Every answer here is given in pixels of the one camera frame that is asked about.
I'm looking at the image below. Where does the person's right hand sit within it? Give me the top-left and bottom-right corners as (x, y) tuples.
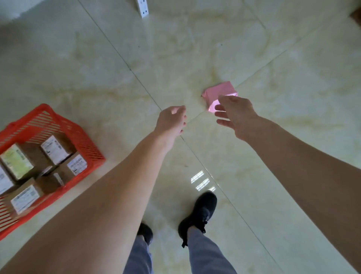
(214, 95), (260, 142)

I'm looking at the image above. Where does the person's left hand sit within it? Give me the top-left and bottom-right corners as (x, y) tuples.
(154, 106), (187, 151)

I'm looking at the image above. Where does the person's right forearm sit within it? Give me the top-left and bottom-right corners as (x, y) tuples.
(246, 116), (361, 273)

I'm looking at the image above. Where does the person's left forearm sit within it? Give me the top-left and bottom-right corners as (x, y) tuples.
(0, 132), (170, 274)

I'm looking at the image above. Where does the pink wrapped package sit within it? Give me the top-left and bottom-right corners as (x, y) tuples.
(201, 81), (238, 113)

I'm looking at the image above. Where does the black right shoe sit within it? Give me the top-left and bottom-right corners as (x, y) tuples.
(178, 191), (218, 248)

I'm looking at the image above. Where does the black shoe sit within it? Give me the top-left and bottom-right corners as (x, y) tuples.
(137, 223), (154, 246)
(178, 191), (218, 248)

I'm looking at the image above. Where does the red plastic basket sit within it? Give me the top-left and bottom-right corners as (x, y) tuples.
(0, 104), (106, 241)

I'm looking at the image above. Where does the cardboard box with white label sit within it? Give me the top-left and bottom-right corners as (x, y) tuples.
(0, 165), (15, 196)
(54, 152), (88, 185)
(40, 133), (77, 166)
(4, 178), (46, 216)

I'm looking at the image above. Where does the black left shoe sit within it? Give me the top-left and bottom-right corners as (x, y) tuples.
(137, 223), (154, 246)

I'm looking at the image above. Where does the white power strip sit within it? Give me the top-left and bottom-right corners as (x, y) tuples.
(136, 0), (149, 18)

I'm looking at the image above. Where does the grey right trouser leg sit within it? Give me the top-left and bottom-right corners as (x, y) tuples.
(187, 226), (237, 274)

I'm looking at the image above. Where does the grey trouser leg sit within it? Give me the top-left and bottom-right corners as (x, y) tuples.
(123, 235), (154, 274)
(187, 226), (237, 274)

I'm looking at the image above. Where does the grey left trouser leg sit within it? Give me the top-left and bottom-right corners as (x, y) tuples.
(123, 235), (154, 274)

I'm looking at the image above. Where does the cardboard box with green label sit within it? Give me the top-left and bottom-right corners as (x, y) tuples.
(0, 142), (43, 181)

